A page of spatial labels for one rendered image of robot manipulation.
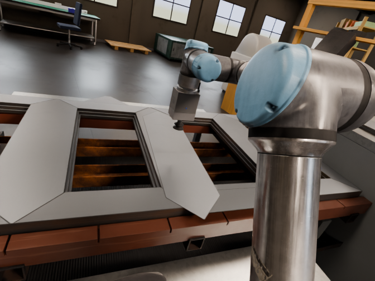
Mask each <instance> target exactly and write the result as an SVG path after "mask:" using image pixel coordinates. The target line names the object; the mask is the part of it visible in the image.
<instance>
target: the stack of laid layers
mask: <svg viewBox="0 0 375 281"><path fill-rule="evenodd" d="M29 106H30V104H17V103H3V102H0V113H16V114H25V113H26V112H27V109H28V108H29ZM156 111H158V110H156V109H153V108H146V109H144V110H140V111H138V112H135V113H131V112H117V111H109V110H95V109H81V108H77V113H76V120H75V126H74V133H73V140H72V144H71V151H70V158H69V164H68V171H67V175H66V182H65V189H64V192H71V190H72V185H73V176H74V167H75V158H76V149H77V144H78V135H79V126H80V118H95V119H112V120H129V121H133V125H134V129H135V131H136V135H137V139H138V142H139V145H140V149H141V152H142V155H143V159H144V162H145V165H146V169H147V173H148V176H149V179H150V183H151V186H152V187H161V188H163V186H162V183H161V179H160V175H159V172H158V169H157V166H156V162H155V158H154V155H153V151H152V148H151V144H150V140H149V138H148V134H147V130H146V127H145V123H144V120H143V116H144V115H147V114H150V113H153V112H156ZM158 112H160V111H158ZM161 113H163V112H161ZM164 114H165V113H164ZM166 115H168V114H166ZM168 116H170V115H168ZM182 123H183V124H190V125H208V126H210V127H211V128H212V129H213V130H214V131H215V132H216V134H217V135H218V136H219V137H220V138H221V139H222V140H223V142H224V143H225V144H226V145H227V146H228V147H229V148H230V150H231V151H232V152H233V153H234V154H235V155H236V156H237V157H238V158H239V160H240V161H241V162H242V163H243V164H244V165H245V166H246V167H247V169H248V170H249V171H250V172H251V174H253V175H254V176H255V178H256V169H257V165H256V164H255V163H254V162H253V161H252V159H251V158H250V157H249V156H248V155H247V154H246V153H245V152H244V151H243V150H242V149H241V148H240V147H239V145H238V144H237V143H236V142H235V141H234V140H233V139H232V138H231V137H230V136H229V135H227V133H226V132H225V131H224V130H223V129H222V128H221V127H220V126H219V125H218V124H217V123H216V122H215V121H214V119H209V118H194V121H188V120H182ZM214 186H215V187H216V189H217V190H226V189H235V188H253V187H255V186H256V183H255V182H252V183H230V184H219V185H214ZM361 193H362V191H359V192H347V193H335V194H328V195H320V198H319V201H327V200H337V199H343V198H354V197H358V196H359V195H360V194H361ZM189 215H194V214H193V213H192V212H190V211H188V210H186V209H185V208H179V209H167V210H155V211H143V212H131V213H125V214H113V215H101V216H89V217H77V218H70V219H59V220H47V221H35V222H23V223H17V224H5V225H0V236H3V235H9V237H10V236H11V235H13V234H24V233H30V232H39V231H50V230H60V229H70V228H76V227H86V226H96V225H97V226H98V227H99V226H100V225H106V224H116V223H122V222H132V221H142V220H152V219H162V218H167V219H168V217H178V216H189Z"/></svg>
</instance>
